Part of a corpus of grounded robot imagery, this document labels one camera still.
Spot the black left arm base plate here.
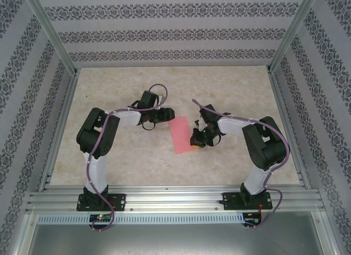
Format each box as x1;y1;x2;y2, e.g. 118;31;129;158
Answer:
76;193;127;212

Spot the aluminium table side rail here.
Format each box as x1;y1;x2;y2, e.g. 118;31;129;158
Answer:
270;71;312;189
37;71;80;190

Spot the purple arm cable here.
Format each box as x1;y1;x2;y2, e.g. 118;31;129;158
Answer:
191;99;291;231
86;83;169;233

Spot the aluminium mounting rail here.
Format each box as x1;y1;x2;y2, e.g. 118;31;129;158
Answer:
26;185;326;212

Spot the slotted grey cable duct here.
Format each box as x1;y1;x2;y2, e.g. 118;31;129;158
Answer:
37;212;245;225

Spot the aluminium frame post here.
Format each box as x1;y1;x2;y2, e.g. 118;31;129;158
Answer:
24;0;80;77
8;212;38;255
267;0;321;73
314;211;343;255

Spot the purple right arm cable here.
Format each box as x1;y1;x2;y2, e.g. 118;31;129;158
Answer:
191;99;291;231

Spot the grey metal sheet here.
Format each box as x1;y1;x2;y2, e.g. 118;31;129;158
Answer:
27;224;330;255

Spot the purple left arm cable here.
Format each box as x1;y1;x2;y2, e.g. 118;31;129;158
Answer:
86;83;169;233

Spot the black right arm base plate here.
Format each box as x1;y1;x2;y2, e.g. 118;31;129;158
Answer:
222;191;273;211

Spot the pink paper sheet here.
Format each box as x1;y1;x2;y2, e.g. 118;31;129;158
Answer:
167;115;197;154

